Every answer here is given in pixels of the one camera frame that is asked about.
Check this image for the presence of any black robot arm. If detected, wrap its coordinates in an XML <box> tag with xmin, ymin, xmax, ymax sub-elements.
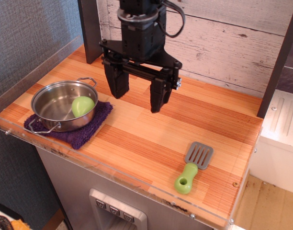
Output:
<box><xmin>100</xmin><ymin>0</ymin><xmax>185</xmax><ymax>113</ymax></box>

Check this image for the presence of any green toy pear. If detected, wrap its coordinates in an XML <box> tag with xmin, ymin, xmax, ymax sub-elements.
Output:
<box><xmin>71</xmin><ymin>96</ymin><xmax>95</xmax><ymax>117</ymax></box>

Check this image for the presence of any clear acrylic table guard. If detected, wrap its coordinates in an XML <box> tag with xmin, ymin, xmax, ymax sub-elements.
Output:
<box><xmin>0</xmin><ymin>47</ymin><xmax>262</xmax><ymax>230</ymax></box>

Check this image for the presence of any grey toy fridge cabinet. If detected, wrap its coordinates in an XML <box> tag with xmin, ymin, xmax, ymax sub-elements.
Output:
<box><xmin>37</xmin><ymin>148</ymin><xmax>210</xmax><ymax>230</ymax></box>

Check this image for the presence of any dark left shelf post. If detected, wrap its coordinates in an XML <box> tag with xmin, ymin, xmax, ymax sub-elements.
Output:
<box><xmin>78</xmin><ymin>0</ymin><xmax>102</xmax><ymax>64</ymax></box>

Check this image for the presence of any dark shelf post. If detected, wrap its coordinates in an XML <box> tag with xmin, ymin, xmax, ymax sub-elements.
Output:
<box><xmin>78</xmin><ymin>0</ymin><xmax>102</xmax><ymax>64</ymax></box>
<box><xmin>257</xmin><ymin>14</ymin><xmax>293</xmax><ymax>118</ymax></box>

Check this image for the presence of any purple cloth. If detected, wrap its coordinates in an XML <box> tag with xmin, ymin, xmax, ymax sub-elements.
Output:
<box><xmin>23</xmin><ymin>100</ymin><xmax>114</xmax><ymax>150</ymax></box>

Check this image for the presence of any stainless steel pot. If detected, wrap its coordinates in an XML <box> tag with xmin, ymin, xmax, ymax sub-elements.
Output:
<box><xmin>28</xmin><ymin>77</ymin><xmax>98</xmax><ymax>134</ymax></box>

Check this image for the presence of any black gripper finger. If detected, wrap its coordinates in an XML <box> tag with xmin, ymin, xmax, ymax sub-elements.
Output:
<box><xmin>150</xmin><ymin>78</ymin><xmax>172</xmax><ymax>113</ymax></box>
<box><xmin>103</xmin><ymin>61</ymin><xmax>129</xmax><ymax>99</ymax></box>

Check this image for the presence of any orange object at corner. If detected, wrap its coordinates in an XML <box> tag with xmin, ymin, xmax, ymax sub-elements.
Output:
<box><xmin>6</xmin><ymin>220</ymin><xmax>31</xmax><ymax>230</ymax></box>

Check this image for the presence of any white toy sink unit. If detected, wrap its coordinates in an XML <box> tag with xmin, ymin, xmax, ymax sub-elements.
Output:
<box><xmin>249</xmin><ymin>90</ymin><xmax>293</xmax><ymax>192</ymax></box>

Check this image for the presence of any green handled grey spatula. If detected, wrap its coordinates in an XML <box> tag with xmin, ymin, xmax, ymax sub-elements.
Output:
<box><xmin>174</xmin><ymin>141</ymin><xmax>214</xmax><ymax>195</ymax></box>

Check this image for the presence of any dark right shelf post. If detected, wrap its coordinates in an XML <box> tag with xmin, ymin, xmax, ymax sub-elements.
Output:
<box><xmin>257</xmin><ymin>14</ymin><xmax>293</xmax><ymax>118</ymax></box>

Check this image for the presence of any silver dispenser panel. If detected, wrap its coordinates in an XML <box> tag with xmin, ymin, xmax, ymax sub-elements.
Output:
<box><xmin>89</xmin><ymin>188</ymin><xmax>148</xmax><ymax>230</ymax></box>

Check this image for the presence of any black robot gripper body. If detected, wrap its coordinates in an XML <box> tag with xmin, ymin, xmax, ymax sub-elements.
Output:
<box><xmin>100</xmin><ymin>14</ymin><xmax>182</xmax><ymax>90</ymax></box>

